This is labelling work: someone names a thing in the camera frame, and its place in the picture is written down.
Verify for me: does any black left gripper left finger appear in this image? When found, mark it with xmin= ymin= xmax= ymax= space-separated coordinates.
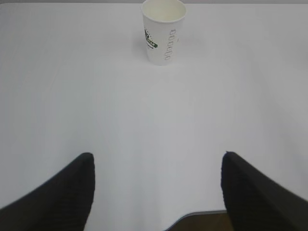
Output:
xmin=0 ymin=153 xmax=95 ymax=231

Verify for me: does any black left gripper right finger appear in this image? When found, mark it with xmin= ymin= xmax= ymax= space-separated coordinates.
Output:
xmin=221 ymin=152 xmax=308 ymax=231

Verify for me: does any white paper cup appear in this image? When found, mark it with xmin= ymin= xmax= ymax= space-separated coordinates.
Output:
xmin=141 ymin=0 xmax=187 ymax=65

